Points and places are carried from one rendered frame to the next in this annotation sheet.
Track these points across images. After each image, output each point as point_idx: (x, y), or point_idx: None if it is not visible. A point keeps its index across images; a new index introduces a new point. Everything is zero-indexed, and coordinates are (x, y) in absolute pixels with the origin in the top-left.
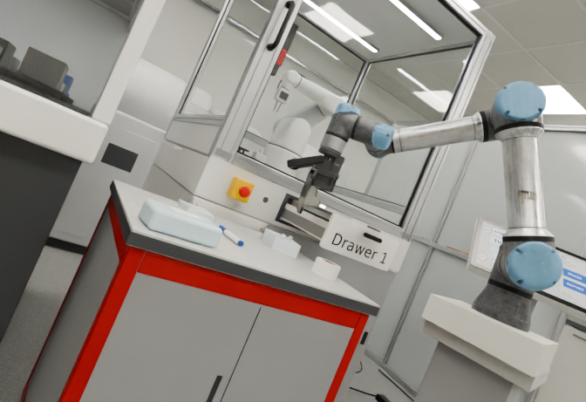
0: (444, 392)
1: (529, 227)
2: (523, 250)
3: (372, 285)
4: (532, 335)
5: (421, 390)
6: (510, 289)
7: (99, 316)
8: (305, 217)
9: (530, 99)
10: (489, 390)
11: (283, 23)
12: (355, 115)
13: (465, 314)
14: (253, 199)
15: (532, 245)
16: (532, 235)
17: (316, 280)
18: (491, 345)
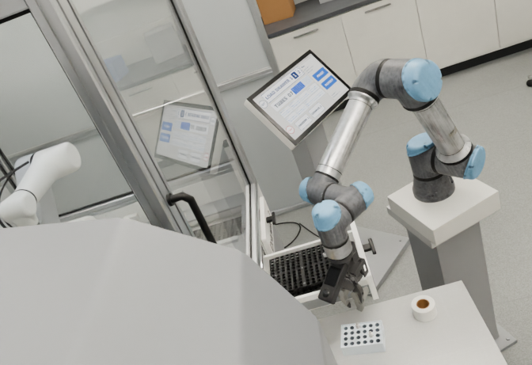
0: (454, 254)
1: (462, 146)
2: (473, 164)
3: (276, 241)
4: (460, 181)
5: (442, 266)
6: (442, 174)
7: None
8: (317, 297)
9: (434, 76)
10: (471, 228)
11: (207, 228)
12: (342, 210)
13: (457, 218)
14: None
15: (475, 157)
16: (469, 150)
17: (461, 325)
18: (477, 217)
